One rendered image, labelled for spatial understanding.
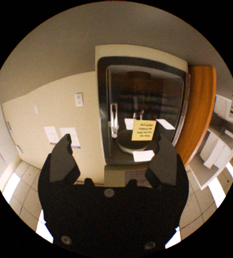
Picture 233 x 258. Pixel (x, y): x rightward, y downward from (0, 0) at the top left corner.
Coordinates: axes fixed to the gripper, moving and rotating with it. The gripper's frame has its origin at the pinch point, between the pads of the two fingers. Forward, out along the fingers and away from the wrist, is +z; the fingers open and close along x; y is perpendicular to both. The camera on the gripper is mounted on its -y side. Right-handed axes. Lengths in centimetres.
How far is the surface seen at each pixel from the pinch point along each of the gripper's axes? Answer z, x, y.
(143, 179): 7.0, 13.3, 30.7
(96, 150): 57, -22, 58
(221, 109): 31, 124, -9
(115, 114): 7.5, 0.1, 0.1
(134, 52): 13.7, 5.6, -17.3
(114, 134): 7.2, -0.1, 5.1
